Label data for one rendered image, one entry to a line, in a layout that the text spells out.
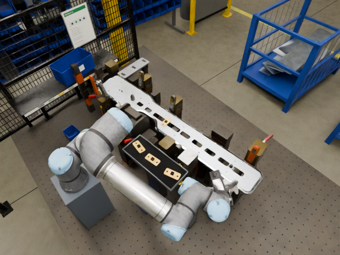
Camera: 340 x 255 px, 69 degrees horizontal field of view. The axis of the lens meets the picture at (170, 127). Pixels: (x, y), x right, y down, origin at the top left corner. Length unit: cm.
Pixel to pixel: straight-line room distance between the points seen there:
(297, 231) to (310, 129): 173
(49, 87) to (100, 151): 135
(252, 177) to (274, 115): 186
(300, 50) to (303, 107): 70
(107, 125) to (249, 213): 118
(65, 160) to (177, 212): 62
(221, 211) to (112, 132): 46
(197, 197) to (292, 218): 104
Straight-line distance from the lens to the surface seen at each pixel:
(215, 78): 361
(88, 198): 147
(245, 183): 150
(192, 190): 91
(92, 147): 86
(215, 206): 89
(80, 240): 176
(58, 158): 127
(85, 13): 222
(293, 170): 202
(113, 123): 90
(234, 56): 407
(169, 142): 150
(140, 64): 219
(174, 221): 86
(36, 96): 212
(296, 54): 341
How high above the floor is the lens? 231
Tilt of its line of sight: 51 degrees down
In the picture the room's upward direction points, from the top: 2 degrees counter-clockwise
